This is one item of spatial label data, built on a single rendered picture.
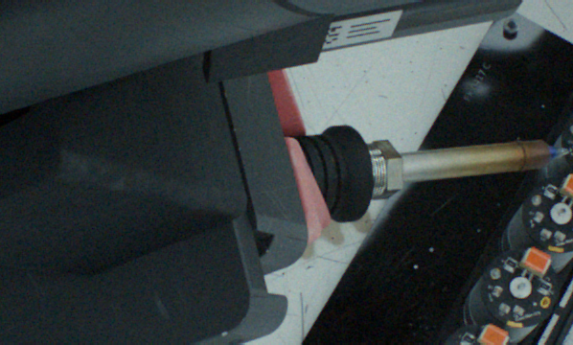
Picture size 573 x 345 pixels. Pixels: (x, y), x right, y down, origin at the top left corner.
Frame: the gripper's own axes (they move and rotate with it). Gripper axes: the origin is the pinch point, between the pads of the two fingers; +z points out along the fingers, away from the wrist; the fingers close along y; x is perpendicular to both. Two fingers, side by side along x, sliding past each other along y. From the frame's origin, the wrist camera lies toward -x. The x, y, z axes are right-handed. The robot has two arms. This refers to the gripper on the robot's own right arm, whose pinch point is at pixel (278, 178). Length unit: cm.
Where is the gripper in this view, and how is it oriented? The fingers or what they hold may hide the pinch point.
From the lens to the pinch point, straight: 31.8
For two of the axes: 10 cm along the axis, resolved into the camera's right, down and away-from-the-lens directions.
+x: -8.5, 3.5, 4.0
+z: 4.7, 1.4, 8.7
